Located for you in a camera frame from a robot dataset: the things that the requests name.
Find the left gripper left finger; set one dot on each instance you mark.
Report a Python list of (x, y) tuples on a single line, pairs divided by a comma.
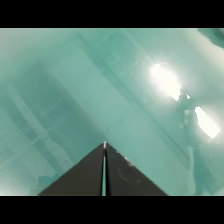
[(85, 176)]

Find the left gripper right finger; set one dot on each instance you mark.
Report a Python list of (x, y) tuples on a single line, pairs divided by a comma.
[(128, 176)]

